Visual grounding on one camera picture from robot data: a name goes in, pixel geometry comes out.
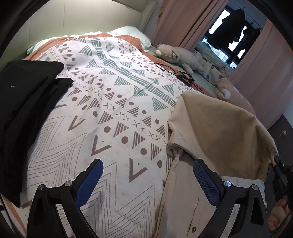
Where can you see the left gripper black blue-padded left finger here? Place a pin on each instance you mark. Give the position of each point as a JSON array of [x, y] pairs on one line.
[[44, 219]]

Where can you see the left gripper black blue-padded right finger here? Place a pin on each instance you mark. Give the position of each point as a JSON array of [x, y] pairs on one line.
[[251, 218]]

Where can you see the beige hooded jacket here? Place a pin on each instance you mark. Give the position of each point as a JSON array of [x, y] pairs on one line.
[[229, 139]]

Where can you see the dark hanging clothes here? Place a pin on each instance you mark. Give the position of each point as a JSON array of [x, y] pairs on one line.
[[229, 31]]

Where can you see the person's right hand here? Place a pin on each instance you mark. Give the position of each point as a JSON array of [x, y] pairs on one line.
[[279, 216]]

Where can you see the pink right curtain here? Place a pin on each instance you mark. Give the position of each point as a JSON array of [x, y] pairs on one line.
[[264, 75]]

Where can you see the pink curtain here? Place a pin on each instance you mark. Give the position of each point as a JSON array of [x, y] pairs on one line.
[[264, 75], [184, 23]]

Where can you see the patterned white bed quilt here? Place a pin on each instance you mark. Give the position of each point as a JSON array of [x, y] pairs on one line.
[[116, 110]]

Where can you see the orange cartoon pillow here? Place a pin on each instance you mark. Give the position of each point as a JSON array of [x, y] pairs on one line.
[[228, 93]]

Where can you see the black folded garment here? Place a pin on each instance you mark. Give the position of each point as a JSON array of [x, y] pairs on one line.
[[29, 92]]

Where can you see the grey plush toy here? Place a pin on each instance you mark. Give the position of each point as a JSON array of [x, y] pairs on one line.
[[179, 56]]

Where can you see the crumpled light green blanket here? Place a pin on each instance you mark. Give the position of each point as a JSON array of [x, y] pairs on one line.
[[205, 50]]

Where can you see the pale green pillow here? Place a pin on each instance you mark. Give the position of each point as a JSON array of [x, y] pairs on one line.
[[126, 30]]

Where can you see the cream padded headboard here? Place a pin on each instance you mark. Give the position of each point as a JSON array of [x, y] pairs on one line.
[[59, 18]]

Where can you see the pink left curtain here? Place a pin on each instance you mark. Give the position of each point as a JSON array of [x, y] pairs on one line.
[[184, 23]]

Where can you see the wall power socket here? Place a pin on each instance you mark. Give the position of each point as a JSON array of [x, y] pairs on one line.
[[284, 133]]

